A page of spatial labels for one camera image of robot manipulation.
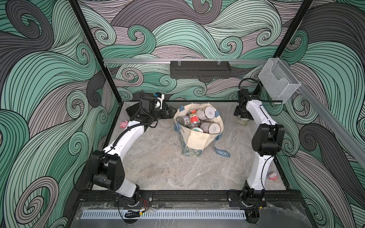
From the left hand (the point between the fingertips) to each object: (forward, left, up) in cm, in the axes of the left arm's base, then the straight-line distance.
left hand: (171, 108), depth 82 cm
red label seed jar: (+1, -14, -9) cm, 17 cm away
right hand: (+5, -49, -12) cm, 50 cm away
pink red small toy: (-32, -57, -20) cm, 69 cm away
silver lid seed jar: (+1, -22, -5) cm, 23 cm away
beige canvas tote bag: (-17, -13, -9) cm, 23 cm away
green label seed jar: (0, -47, -13) cm, 49 cm away
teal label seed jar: (-11, -16, -6) cm, 20 cm away
